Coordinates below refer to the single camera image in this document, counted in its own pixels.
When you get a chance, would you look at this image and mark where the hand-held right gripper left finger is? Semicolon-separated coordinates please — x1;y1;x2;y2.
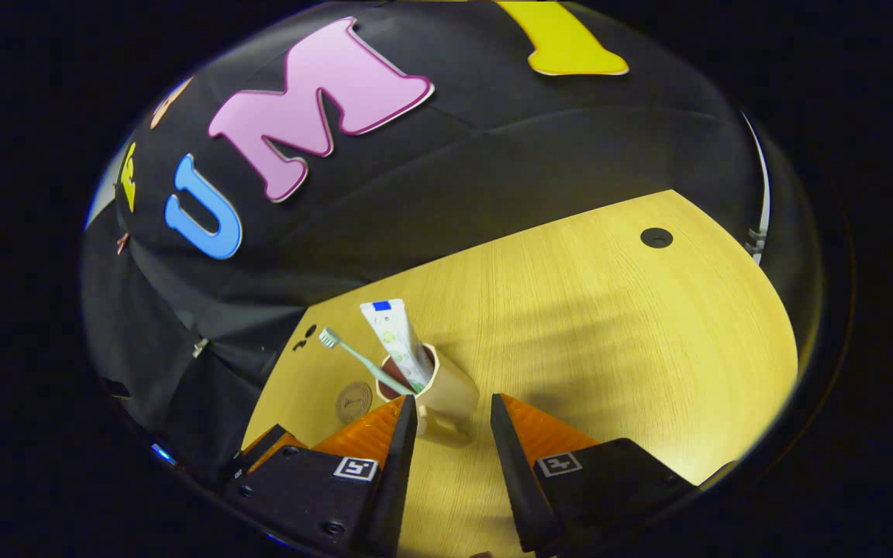
222;394;419;558

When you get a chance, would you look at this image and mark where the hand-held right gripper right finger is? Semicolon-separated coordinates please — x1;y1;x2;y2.
489;392;700;556

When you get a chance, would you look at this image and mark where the round wooden coaster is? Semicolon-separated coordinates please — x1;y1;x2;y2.
335;381;374;425

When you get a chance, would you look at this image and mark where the beige cup with wooden handle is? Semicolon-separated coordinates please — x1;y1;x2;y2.
374;343;481;450

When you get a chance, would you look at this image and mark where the pale green toothbrush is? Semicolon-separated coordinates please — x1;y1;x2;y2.
317;326;417;397

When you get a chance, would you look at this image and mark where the white toothpaste tube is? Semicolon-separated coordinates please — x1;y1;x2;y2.
359;298;436;393

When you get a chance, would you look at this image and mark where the wooden desktop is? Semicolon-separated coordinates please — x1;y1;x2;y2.
241;188;801;558

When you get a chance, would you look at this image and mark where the black backdrop cloth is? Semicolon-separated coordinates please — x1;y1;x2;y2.
81;0;774;475

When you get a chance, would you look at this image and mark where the white cable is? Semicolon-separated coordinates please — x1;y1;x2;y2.
739;112;772;267

